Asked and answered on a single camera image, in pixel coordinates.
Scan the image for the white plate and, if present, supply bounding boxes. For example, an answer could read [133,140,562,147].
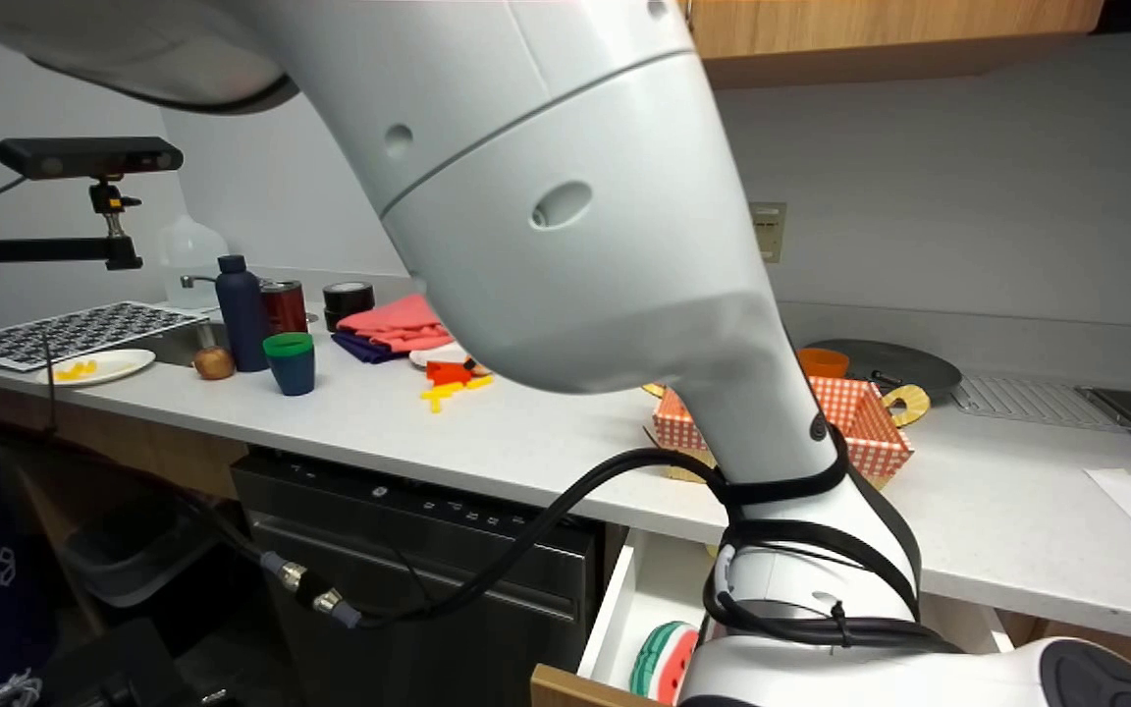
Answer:
[40,340,163,392]

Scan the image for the green cup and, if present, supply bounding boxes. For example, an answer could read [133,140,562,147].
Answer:
[260,328,320,400]

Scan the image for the yellow toy ring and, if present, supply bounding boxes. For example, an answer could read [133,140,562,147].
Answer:
[880,379,934,432]

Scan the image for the black stereo camera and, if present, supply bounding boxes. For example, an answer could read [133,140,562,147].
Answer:
[0,134,189,183]

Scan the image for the red toy fries holder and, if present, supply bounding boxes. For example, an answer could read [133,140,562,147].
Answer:
[420,356,481,392]

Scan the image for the navy cloth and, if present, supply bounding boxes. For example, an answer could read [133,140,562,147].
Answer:
[329,324,401,370]

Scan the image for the dark red can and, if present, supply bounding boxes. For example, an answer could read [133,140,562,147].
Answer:
[265,274,310,336]

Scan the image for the black trash bin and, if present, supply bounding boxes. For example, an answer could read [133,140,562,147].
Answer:
[61,494,248,614]

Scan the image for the wooden upper cabinet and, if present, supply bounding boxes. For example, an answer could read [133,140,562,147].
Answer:
[680,0,1109,91]

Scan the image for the gray drying mat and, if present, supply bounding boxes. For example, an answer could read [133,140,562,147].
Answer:
[0,297,210,377]

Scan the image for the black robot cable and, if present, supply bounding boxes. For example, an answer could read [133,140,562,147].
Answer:
[189,424,961,657]

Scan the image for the yellow toy fry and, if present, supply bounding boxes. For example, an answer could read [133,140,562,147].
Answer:
[423,377,494,411]

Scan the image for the beige light switch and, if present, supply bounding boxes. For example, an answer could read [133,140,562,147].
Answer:
[751,195,793,267]

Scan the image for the small brown ball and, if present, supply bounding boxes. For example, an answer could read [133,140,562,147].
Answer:
[192,340,241,386]

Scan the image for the black pan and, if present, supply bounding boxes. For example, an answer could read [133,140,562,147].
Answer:
[836,336,965,409]

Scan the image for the white drawer with wooden front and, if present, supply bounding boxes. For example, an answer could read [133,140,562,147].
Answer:
[528,525,1032,707]

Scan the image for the blue bottle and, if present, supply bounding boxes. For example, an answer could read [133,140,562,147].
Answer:
[213,250,273,371]

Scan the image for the red checkered basket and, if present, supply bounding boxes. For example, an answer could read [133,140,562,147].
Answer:
[643,371,920,487]

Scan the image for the black cup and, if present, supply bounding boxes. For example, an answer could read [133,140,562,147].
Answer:
[324,280,382,328]

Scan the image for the pink cloth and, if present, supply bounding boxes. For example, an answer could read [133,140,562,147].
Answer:
[334,290,459,362]

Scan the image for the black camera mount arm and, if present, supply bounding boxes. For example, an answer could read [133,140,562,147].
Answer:
[0,180,149,274]

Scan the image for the watermelon plush toy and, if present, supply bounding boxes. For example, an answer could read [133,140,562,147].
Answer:
[625,617,706,707]

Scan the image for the orange cup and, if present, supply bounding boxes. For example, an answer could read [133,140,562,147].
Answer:
[799,340,857,386]

